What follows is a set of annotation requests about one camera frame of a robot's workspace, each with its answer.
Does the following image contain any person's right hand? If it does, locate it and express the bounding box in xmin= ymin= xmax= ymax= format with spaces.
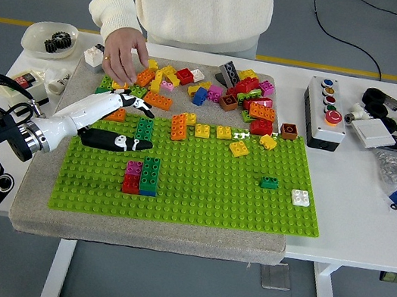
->
xmin=97 ymin=23 xmax=156 ymax=90

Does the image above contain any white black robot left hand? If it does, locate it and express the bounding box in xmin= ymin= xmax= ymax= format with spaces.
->
xmin=27 ymin=73 xmax=162 ymax=159

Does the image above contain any dark green long toy brick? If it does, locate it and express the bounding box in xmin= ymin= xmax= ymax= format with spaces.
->
xmin=134 ymin=117 xmax=157 ymax=145
xmin=138 ymin=155 xmax=163 ymax=192

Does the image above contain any lime green toy brick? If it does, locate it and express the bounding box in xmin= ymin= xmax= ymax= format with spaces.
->
xmin=126 ymin=82 xmax=149 ymax=101
xmin=236 ymin=85 xmax=264 ymax=105
xmin=99 ymin=76 xmax=115 ymax=91
xmin=239 ymin=108 xmax=258 ymax=124

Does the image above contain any orange long toy brick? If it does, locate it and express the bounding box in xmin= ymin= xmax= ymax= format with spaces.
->
xmin=141 ymin=90 xmax=175 ymax=112
xmin=167 ymin=110 xmax=191 ymax=142
xmin=246 ymin=102 xmax=279 ymax=123
xmin=105 ymin=105 xmax=129 ymax=124

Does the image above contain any pink small toy brick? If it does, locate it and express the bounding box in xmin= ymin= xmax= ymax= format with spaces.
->
xmin=159 ymin=79 xmax=177 ymax=93

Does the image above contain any red square toy brick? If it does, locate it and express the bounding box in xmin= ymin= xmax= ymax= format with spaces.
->
xmin=174 ymin=67 xmax=197 ymax=88
xmin=120 ymin=172 xmax=143 ymax=195

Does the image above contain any magenta square toy brick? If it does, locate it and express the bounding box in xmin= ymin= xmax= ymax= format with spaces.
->
xmin=257 ymin=79 xmax=277 ymax=98
xmin=205 ymin=83 xmax=225 ymax=104

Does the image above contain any blue square toy brick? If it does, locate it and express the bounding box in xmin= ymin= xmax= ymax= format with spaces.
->
xmin=138 ymin=186 xmax=158 ymax=199

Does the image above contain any grey sloped toy brick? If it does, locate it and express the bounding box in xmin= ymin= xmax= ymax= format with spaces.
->
xmin=212 ymin=58 xmax=244 ymax=88

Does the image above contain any brown square toy brick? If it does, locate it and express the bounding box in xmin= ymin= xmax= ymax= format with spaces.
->
xmin=279 ymin=121 xmax=301 ymax=142
xmin=218 ymin=92 xmax=240 ymax=113

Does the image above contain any red curved toy brick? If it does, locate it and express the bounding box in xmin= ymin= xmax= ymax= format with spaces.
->
xmin=242 ymin=93 xmax=274 ymax=114

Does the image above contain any white square toy brick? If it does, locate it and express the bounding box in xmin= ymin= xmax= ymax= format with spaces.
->
xmin=288 ymin=187 xmax=312 ymax=208

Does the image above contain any white and grey block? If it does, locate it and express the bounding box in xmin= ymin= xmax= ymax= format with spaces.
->
xmin=80 ymin=41 xmax=108 ymax=75

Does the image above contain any black gear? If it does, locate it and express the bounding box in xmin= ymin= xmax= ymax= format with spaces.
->
xmin=42 ymin=37 xmax=63 ymax=55
xmin=48 ymin=30 xmax=74 ymax=52

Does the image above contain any white plastic tray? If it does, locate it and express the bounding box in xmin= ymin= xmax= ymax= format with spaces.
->
xmin=18 ymin=16 xmax=81 ymax=65

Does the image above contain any grey-brown felt mat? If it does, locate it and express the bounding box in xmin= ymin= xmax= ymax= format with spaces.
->
xmin=6 ymin=34 xmax=317 ymax=280

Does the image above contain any lime green studded baseplate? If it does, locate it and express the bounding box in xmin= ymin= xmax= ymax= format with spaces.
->
xmin=46 ymin=95 xmax=337 ymax=257

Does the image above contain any white push-button control box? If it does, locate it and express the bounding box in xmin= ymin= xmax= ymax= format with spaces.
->
xmin=295 ymin=74 xmax=356 ymax=155

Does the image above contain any white pipe fitting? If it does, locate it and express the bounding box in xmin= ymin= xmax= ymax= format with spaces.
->
xmin=343 ymin=101 xmax=374 ymax=128

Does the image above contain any black tape roll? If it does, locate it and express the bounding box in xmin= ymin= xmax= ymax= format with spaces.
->
xmin=378 ymin=115 xmax=397 ymax=134
xmin=364 ymin=100 xmax=391 ymax=120
xmin=361 ymin=86 xmax=386 ymax=106

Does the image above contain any grey floor plate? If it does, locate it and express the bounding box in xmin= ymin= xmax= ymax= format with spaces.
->
xmin=256 ymin=261 xmax=296 ymax=293

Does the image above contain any dark clear plastic case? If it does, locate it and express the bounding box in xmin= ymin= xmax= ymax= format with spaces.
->
xmin=380 ymin=92 xmax=397 ymax=112

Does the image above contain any white switch box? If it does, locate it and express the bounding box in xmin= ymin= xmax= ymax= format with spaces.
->
xmin=0 ymin=65 xmax=55 ymax=108

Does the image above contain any white wall switch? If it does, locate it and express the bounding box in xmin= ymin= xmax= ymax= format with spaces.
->
xmin=348 ymin=114 xmax=397 ymax=154

